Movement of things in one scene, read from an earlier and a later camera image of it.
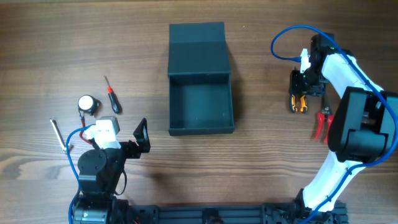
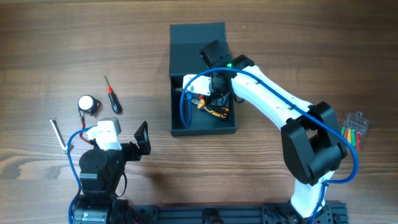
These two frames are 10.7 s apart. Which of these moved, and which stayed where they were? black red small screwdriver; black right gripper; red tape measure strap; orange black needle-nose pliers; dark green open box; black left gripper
Moved: orange black needle-nose pliers; black right gripper
Stayed: black left gripper; black red small screwdriver; dark green open box; red tape measure strap
